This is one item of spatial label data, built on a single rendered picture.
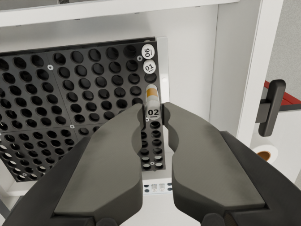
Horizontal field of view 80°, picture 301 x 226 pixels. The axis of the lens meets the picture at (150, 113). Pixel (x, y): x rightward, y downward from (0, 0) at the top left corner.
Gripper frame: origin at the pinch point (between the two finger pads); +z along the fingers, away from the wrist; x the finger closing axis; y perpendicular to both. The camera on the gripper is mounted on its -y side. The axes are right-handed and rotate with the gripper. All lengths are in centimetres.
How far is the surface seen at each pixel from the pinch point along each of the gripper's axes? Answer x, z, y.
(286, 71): 85, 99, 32
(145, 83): -0.7, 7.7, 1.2
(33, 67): -12.0, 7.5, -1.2
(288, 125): 30.1, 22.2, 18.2
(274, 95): 13.3, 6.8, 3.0
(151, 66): 0.1, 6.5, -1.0
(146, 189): -2.5, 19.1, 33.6
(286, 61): 83, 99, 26
